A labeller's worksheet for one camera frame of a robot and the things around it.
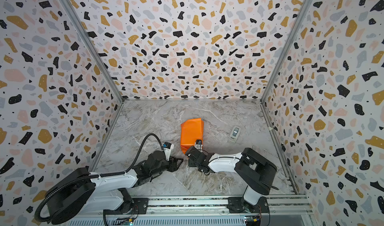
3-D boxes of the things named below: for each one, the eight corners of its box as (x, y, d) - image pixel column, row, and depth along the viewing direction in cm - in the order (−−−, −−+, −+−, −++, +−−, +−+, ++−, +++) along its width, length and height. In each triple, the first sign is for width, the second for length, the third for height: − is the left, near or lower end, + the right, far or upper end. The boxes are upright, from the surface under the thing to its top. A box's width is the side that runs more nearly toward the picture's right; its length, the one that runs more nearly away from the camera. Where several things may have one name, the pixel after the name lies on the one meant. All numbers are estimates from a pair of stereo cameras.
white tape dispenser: (227, 141, 100) (229, 137, 97) (232, 128, 107) (233, 124, 103) (235, 144, 99) (237, 140, 95) (240, 131, 105) (241, 127, 102)
